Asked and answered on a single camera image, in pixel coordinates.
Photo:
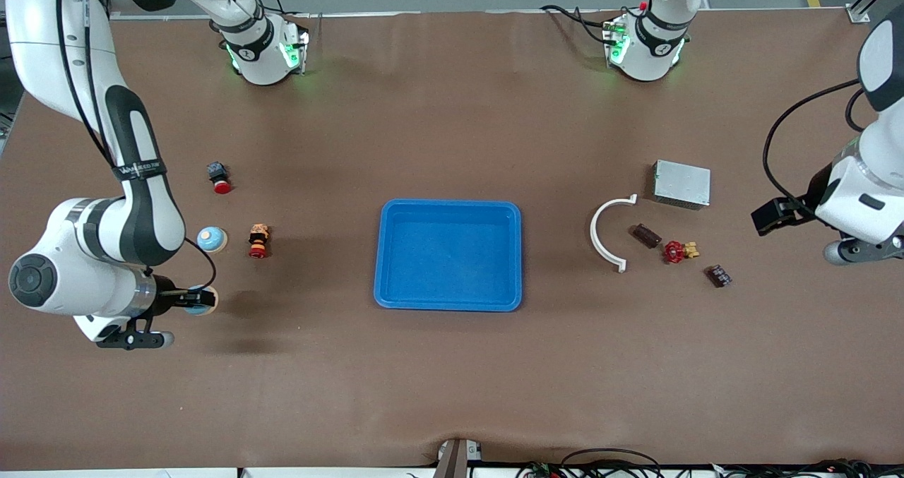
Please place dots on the grey metal camera mount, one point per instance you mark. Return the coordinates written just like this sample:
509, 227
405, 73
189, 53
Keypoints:
458, 457

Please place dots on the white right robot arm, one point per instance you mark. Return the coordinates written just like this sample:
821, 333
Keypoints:
134, 210

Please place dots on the grey perforated metal box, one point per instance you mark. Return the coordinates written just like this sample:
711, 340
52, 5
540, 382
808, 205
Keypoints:
681, 183

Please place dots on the green-lit arm base connector box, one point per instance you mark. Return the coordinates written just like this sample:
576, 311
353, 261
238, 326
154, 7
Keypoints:
295, 51
616, 40

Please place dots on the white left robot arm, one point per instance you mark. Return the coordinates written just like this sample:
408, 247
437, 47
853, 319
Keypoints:
876, 181

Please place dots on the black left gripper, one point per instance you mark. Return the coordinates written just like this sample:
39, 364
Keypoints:
809, 197

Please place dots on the red button with black body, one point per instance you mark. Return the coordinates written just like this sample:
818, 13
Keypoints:
220, 181

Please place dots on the red yellow emergency stop button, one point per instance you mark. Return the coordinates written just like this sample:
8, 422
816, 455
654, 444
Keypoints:
258, 243

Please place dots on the white curved plastic bracket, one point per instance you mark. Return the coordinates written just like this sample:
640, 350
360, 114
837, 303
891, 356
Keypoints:
594, 232

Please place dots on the blue dome bell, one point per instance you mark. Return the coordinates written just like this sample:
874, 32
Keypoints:
204, 311
212, 240

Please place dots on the blue plastic tray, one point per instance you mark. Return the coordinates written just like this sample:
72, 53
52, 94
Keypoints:
452, 259

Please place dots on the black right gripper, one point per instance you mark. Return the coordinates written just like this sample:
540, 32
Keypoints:
165, 301

